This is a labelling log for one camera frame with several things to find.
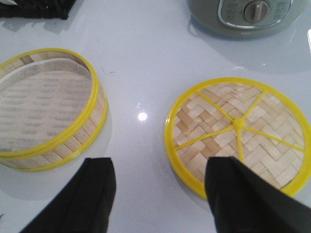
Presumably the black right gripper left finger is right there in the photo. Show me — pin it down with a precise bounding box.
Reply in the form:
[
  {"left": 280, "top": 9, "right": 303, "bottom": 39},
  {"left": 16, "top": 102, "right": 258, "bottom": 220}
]
[{"left": 22, "top": 158, "right": 116, "bottom": 233}]

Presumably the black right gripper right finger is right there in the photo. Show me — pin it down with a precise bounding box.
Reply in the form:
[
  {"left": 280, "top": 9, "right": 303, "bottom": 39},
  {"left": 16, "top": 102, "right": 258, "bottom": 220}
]
[{"left": 205, "top": 157, "right": 311, "bottom": 233}]

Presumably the white steamer liner center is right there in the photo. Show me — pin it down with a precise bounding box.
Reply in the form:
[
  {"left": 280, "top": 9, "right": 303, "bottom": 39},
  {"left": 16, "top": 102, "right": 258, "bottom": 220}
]
[{"left": 0, "top": 58, "right": 92, "bottom": 152}]

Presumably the center bamboo steamer basket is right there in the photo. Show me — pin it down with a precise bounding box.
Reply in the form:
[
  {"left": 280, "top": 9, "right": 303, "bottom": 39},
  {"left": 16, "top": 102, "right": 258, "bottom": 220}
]
[{"left": 0, "top": 48, "right": 108, "bottom": 171}]

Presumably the black bowl rack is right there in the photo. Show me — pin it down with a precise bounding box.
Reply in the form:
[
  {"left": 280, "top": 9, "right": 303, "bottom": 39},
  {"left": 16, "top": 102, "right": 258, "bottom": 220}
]
[{"left": 0, "top": 0, "right": 75, "bottom": 19}]

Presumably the grey-green electric cooking pot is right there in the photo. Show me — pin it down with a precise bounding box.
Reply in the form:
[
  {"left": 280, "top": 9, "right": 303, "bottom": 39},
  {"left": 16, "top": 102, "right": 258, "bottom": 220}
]
[{"left": 187, "top": 0, "right": 310, "bottom": 38}]

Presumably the bamboo steamer lid yellow rim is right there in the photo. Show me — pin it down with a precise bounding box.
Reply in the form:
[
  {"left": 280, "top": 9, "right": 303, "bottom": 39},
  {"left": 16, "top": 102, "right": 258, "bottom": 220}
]
[{"left": 164, "top": 77, "right": 311, "bottom": 199}]

